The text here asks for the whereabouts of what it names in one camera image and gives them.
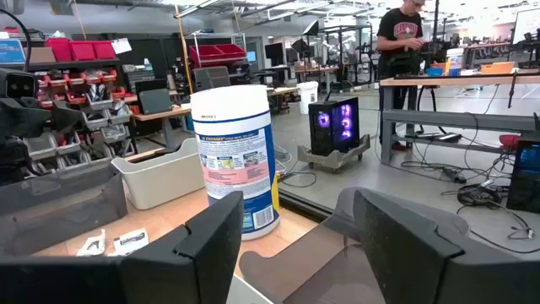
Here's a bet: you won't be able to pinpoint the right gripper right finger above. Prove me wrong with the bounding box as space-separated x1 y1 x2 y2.
353 187 540 304

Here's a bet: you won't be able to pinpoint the white blue wipes tub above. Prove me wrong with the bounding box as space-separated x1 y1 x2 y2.
445 47 466 77

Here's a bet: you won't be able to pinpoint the grey chair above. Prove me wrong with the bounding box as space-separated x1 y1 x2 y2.
192 66 232 92

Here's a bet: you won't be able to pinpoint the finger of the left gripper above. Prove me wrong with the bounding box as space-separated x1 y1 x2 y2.
51 100 84 134
0 97 52 139

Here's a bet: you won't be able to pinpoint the black left camera cable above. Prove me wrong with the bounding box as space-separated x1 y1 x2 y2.
0 7 33 73

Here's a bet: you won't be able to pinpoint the red storage bin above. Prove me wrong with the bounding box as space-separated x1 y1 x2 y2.
188 45 224 68
215 43 247 60
92 41 116 61
69 41 97 62
45 36 73 62

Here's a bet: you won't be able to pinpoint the whiteboard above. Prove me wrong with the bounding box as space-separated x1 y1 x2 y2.
512 8 540 46

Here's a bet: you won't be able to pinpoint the cardboard box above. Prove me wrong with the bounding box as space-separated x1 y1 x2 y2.
29 46 57 64

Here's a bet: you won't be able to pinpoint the black station frame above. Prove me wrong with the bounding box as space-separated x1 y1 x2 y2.
301 19 375 85

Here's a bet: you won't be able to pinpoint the metal wire rack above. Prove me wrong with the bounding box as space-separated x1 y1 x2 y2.
185 32 249 85

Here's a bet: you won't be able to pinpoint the person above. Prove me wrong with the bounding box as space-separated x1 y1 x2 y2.
375 0 427 152

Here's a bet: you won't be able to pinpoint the black PC tower RGB fans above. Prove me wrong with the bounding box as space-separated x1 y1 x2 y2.
308 96 361 156

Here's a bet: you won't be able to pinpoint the wooden workbench grey frame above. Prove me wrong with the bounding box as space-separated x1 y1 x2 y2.
379 72 540 165

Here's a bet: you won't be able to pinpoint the white paper sheet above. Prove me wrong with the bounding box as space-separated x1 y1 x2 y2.
111 37 133 55

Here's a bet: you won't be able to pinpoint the white plastic bin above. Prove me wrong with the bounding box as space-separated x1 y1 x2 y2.
111 138 207 211

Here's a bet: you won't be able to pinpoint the white printed first aid packet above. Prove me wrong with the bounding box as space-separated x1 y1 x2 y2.
107 227 150 258
75 229 107 258

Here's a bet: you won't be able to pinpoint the Lysol wipes canister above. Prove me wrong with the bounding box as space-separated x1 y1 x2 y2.
190 84 282 242

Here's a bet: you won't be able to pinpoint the red object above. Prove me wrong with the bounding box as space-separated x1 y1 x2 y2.
499 133 521 149

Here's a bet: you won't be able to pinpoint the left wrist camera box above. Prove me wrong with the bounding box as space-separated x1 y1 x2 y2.
0 68 40 100

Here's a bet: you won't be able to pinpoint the black floor cable bundle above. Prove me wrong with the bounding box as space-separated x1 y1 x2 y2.
440 179 537 254

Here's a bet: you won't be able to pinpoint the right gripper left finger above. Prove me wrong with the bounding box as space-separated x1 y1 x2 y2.
0 191 245 304

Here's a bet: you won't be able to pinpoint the grey translucent plastic bin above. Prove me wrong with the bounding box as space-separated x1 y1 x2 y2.
0 160 128 257
239 187 472 304

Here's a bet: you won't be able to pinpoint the dark laptop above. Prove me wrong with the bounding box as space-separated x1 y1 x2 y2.
134 78 173 116

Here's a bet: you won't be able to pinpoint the grey dolly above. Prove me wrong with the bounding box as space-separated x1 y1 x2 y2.
297 133 371 173

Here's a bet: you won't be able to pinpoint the white bucket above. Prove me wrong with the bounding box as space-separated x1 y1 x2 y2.
296 80 320 116

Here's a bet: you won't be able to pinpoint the black power brick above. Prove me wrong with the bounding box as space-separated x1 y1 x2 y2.
441 167 467 185

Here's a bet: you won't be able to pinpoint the black PC tower blue light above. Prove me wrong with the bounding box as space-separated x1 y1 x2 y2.
505 134 540 214

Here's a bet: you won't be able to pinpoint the blue sign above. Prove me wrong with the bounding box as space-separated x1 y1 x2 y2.
0 39 27 65

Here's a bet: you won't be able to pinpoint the orange box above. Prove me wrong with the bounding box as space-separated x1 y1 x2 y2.
479 61 516 76

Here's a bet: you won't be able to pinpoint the black power strip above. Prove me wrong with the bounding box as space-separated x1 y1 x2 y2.
415 132 463 144

